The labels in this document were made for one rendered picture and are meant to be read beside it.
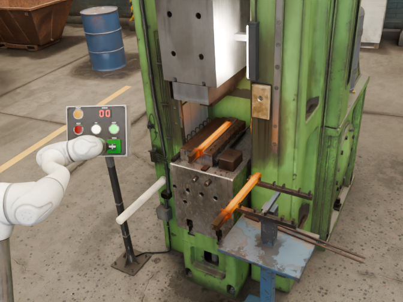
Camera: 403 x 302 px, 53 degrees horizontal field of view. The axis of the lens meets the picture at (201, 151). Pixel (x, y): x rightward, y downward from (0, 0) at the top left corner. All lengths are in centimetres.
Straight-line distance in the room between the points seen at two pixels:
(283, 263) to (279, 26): 103
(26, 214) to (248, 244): 105
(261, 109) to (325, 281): 131
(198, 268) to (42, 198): 148
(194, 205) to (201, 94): 65
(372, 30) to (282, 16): 537
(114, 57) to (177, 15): 480
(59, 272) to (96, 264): 26
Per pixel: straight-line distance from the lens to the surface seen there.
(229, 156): 208
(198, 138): 223
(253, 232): 202
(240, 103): 243
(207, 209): 222
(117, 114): 223
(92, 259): 305
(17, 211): 133
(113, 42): 658
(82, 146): 180
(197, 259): 263
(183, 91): 198
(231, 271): 246
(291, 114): 195
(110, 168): 245
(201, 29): 183
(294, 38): 182
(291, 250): 194
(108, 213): 342
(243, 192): 181
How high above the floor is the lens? 206
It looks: 31 degrees down
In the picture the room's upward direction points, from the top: 4 degrees counter-clockwise
